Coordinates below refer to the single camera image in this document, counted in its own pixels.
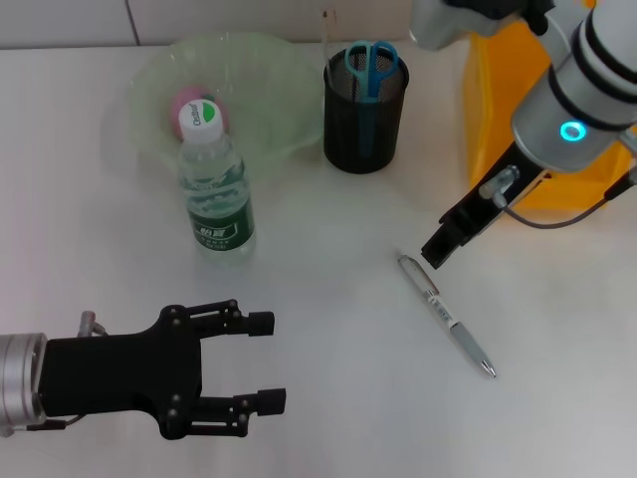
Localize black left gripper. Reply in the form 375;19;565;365
38;298;289;441

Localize silver ballpoint pen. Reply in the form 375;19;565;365
397;254;498;379

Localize pink toy peach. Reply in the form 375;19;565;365
166;85;233;141

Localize clear plastic ruler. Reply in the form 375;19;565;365
320;8;340;99

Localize right arm dark cable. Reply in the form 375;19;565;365
478;165;637;230

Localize left arm dark cable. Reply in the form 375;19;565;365
26;311;109;432

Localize blue-handled scissors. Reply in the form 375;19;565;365
344;40;399;156

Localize clear green-label water bottle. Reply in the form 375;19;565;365
177;101;258;265

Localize arm dark cable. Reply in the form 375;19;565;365
478;165;637;230
26;311;109;432

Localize translucent green fruit plate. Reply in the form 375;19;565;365
126;30;324;196

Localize black mesh pen holder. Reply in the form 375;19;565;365
323;47;411;175

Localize yellow plastic bin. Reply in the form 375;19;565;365
462;19;637;210

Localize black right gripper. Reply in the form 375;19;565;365
420;142;554;271

